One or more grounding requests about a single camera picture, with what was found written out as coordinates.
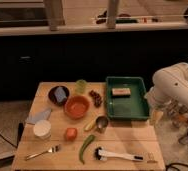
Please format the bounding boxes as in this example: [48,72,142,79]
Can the white dish brush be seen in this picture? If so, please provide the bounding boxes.
[94,147,144,161]

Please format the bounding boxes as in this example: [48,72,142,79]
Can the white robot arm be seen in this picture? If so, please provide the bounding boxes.
[145,62,188,109]

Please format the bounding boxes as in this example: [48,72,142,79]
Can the red bowl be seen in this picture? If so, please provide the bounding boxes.
[64,95,90,119]

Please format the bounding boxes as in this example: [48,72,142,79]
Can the dark bowl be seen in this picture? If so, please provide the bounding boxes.
[48,86,69,106]

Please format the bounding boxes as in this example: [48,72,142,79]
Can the green translucent cup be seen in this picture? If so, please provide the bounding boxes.
[76,79,87,94]

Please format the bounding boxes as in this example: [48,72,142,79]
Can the dark red grape bunch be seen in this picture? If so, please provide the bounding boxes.
[89,90,102,107]

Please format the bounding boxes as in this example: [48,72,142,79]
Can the brown sponge block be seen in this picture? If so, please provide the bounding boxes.
[111,88,131,97]

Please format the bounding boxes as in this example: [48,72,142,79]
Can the blue sponge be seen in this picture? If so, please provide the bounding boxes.
[54,87,67,102]

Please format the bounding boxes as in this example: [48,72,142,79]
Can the green plastic tray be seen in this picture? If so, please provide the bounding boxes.
[105,76,149,121]

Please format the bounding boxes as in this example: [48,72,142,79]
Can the metal measuring cup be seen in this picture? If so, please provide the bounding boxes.
[96,116,109,133]

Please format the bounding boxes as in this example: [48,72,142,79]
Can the yellow banana piece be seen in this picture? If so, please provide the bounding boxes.
[84,120,96,131]

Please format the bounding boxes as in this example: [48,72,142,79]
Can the green chili pepper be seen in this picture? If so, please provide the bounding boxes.
[79,134,96,164]

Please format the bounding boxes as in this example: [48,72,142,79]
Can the orange tomato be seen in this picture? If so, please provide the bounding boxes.
[64,128,77,141]

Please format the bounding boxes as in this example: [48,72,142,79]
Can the blue grey cloth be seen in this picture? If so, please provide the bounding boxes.
[25,108,52,124]

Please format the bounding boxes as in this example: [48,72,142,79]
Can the white cylindrical container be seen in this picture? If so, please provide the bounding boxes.
[33,120,51,139]

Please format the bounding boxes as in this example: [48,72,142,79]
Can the silver fork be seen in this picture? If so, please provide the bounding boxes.
[24,144,61,161]

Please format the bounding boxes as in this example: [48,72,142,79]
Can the black cable left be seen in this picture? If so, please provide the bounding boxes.
[0,119,19,149]

